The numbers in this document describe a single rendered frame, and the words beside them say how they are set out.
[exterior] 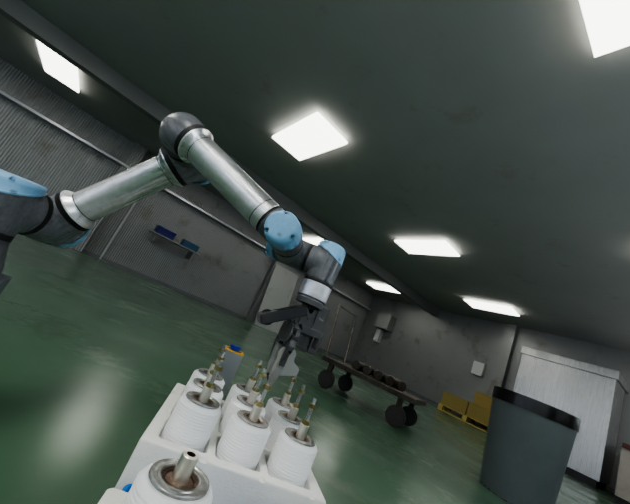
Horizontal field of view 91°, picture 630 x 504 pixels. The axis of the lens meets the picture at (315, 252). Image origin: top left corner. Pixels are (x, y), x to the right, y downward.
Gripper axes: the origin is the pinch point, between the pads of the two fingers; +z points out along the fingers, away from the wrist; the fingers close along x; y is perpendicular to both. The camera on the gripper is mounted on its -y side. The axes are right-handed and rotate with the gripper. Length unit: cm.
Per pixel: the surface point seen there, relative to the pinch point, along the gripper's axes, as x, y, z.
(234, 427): -2.4, -3.5, 11.1
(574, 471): 284, 790, 25
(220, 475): -7.0, -3.9, 18.0
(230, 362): 37.9, 0.9, 6.7
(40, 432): 28, -37, 34
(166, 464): -25.5, -18.7, 9.0
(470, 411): 505, 767, 6
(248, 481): -8.1, 1.5, 17.5
